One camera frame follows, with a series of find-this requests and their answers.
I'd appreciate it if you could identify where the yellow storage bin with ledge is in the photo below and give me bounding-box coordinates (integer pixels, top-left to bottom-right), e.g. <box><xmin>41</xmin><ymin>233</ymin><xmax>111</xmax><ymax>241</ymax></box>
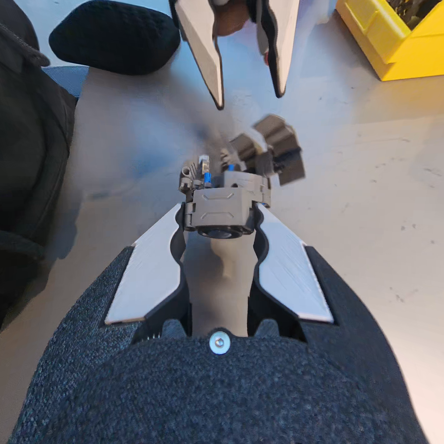
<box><xmin>336</xmin><ymin>0</ymin><xmax>444</xmax><ymax>82</ymax></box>

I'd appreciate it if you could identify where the blue-grey fabric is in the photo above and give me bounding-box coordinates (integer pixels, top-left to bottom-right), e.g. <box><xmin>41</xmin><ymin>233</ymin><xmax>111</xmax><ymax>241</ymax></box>
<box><xmin>42</xmin><ymin>66</ymin><xmax>89</xmax><ymax>98</ymax></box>

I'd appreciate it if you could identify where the grey toy brick wing assembly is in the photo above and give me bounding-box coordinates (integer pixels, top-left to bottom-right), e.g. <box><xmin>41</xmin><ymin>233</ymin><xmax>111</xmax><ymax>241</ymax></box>
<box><xmin>220</xmin><ymin>114</ymin><xmax>306</xmax><ymax>209</ymax></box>

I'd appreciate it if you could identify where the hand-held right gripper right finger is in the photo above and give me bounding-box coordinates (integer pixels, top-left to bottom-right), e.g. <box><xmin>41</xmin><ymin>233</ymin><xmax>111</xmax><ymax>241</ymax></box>
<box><xmin>247</xmin><ymin>204</ymin><xmax>335</xmax><ymax>336</ymax></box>

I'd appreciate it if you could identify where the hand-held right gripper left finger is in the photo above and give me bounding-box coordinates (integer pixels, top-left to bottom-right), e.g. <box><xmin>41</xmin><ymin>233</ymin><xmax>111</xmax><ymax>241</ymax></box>
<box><xmin>101</xmin><ymin>203</ymin><xmax>192</xmax><ymax>337</ymax></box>

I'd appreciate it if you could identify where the person's black printed clothing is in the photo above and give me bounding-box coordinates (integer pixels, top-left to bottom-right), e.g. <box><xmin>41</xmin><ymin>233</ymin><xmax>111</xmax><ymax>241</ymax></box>
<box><xmin>0</xmin><ymin>0</ymin><xmax>78</xmax><ymax>333</ymax></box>

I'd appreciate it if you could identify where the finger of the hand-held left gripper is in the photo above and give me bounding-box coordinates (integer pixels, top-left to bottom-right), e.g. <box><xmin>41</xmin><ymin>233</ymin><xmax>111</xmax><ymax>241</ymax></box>
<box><xmin>256</xmin><ymin>0</ymin><xmax>301</xmax><ymax>99</ymax></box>
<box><xmin>173</xmin><ymin>0</ymin><xmax>225</xmax><ymax>110</ymax></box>

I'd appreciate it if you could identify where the grey desk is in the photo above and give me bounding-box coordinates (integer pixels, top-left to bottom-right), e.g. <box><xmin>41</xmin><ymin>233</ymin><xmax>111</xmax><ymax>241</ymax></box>
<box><xmin>0</xmin><ymin>0</ymin><xmax>444</xmax><ymax>444</ymax></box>

